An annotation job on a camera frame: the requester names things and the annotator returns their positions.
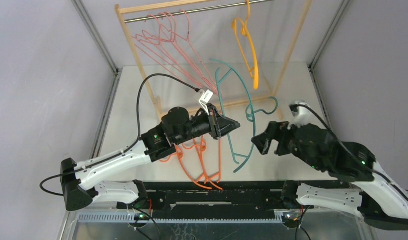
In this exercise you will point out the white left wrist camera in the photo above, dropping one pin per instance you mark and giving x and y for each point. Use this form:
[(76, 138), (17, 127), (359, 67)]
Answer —
[(204, 98)]

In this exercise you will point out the aluminium frame post right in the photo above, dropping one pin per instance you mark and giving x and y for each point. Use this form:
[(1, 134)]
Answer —
[(318, 66)]

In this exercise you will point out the yellow plastic hanger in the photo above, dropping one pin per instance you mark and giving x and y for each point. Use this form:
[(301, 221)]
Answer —
[(239, 25)]

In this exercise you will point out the aluminium frame post left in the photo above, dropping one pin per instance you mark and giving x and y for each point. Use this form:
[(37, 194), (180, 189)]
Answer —
[(110, 78)]

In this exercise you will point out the teal plastic hanger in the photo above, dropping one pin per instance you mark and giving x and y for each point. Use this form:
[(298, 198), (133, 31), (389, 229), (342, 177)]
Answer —
[(250, 111)]

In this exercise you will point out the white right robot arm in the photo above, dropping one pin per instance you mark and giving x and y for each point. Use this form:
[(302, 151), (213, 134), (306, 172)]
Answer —
[(371, 194)]

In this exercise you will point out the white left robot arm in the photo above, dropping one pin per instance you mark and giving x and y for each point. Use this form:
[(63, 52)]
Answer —
[(85, 182)]

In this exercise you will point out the wooden clothes rack frame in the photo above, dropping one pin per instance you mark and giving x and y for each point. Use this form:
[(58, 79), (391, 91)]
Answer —
[(150, 7)]

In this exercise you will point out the orange plastic hanger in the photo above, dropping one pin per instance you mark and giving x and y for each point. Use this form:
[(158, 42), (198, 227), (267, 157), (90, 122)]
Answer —
[(211, 172), (179, 156)]

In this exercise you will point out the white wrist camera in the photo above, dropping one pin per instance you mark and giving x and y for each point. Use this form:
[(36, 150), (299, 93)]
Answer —
[(301, 115), (204, 98)]

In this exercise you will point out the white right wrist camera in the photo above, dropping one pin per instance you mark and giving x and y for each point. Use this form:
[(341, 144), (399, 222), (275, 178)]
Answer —
[(301, 115)]

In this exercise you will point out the metal cable tray base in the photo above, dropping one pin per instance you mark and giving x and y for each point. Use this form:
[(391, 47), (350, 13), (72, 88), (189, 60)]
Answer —
[(106, 222)]

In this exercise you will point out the metal rack rod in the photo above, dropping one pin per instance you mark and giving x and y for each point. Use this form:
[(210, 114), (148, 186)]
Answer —
[(193, 11)]

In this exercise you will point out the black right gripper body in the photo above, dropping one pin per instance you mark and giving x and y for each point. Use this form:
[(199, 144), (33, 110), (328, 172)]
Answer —
[(280, 139)]

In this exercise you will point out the aluminium frame post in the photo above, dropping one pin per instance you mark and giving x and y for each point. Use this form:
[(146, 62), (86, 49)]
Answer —
[(318, 66), (110, 78)]

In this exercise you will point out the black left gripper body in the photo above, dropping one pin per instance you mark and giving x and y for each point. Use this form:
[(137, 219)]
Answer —
[(200, 125)]

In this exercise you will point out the orange plastic hanger left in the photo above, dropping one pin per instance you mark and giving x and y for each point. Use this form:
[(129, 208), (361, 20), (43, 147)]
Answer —
[(179, 156)]

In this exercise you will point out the orange plastic hanger right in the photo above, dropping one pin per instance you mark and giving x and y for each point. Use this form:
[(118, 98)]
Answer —
[(211, 172)]

